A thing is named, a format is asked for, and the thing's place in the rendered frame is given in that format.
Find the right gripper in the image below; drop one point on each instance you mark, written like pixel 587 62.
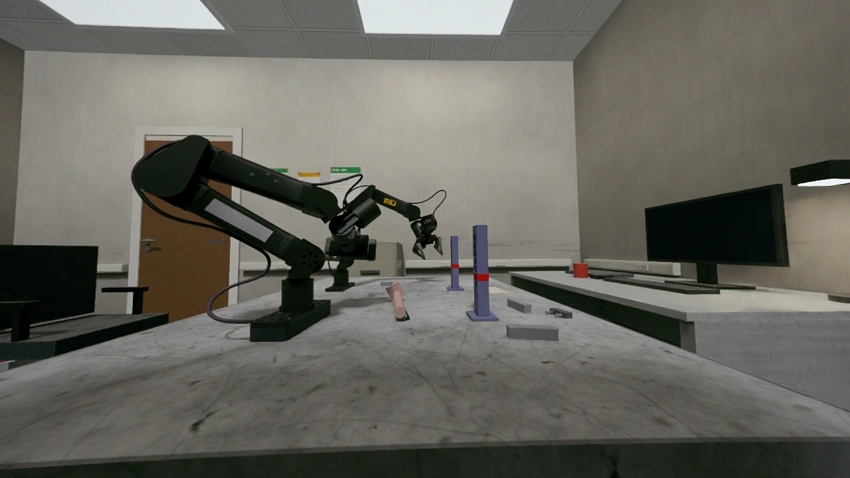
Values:
pixel 356 250

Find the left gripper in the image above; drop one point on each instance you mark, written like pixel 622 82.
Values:
pixel 425 239

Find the long pink bar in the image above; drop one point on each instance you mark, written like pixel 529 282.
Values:
pixel 396 292

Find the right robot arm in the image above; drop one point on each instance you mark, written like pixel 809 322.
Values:
pixel 172 176

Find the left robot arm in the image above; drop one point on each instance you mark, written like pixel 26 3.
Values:
pixel 410 211

